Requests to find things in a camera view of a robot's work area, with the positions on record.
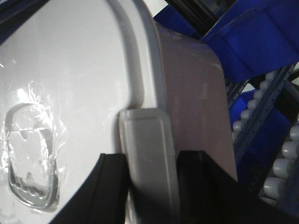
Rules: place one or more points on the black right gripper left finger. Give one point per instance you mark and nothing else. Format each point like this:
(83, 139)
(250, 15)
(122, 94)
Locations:
(102, 197)

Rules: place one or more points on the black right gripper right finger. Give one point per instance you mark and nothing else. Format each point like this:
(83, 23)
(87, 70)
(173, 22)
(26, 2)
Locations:
(208, 195)

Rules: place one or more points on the white lidded plastic bin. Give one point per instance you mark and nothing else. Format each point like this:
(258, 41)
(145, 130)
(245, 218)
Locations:
(81, 78)

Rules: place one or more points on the blue bin upper right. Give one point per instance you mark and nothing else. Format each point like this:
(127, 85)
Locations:
(256, 36)

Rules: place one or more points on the white roller track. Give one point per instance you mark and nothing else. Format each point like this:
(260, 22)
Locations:
(265, 131)

